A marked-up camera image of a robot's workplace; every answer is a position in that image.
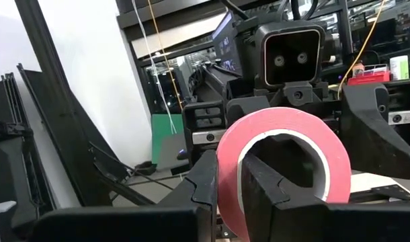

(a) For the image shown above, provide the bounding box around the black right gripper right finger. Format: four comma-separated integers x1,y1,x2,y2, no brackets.
241,153,410,242

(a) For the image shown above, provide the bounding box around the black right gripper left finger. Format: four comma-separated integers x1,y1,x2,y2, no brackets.
157,150,218,242

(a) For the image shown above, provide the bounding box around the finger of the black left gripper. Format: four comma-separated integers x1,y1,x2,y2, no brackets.
341,83,410,179
227,95,276,127

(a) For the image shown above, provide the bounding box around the pink tape roll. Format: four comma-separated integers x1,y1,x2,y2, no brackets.
216,106,352,242

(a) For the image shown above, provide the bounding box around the green board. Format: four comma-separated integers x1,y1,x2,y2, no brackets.
151,114,186,165

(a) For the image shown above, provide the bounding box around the red storage bin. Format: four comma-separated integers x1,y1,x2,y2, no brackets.
347,69,391,86

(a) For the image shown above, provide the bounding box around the black computer monitor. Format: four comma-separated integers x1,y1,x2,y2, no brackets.
211,11,243,73

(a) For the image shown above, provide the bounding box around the white container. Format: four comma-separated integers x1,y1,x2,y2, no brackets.
389,55,410,81

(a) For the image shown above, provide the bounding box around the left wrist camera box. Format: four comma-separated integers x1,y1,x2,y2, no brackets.
257,20,327,90

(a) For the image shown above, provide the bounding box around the hanging yellow cable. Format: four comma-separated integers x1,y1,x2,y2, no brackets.
337,0,386,99
147,0,185,111

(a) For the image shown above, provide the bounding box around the hanging white cord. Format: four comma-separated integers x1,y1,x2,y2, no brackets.
130,0,177,134

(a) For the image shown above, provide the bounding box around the black aluminium table frame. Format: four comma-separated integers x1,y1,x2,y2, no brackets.
13,0,155,206

